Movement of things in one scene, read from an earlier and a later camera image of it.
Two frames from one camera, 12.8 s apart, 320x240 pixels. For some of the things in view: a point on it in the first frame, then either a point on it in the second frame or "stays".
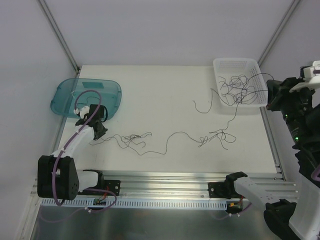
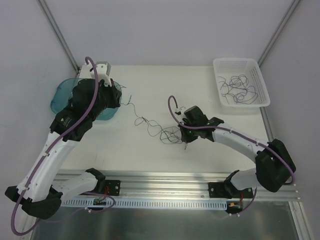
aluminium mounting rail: (145, 184) stays
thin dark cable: (238, 90) stays
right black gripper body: (279, 93) to (183, 130)
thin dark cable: (225, 80) stays
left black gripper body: (99, 127) to (114, 93)
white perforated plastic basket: (240, 82) stays
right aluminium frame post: (276, 32) stays
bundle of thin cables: (130, 139) to (170, 134)
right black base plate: (225, 189) stays
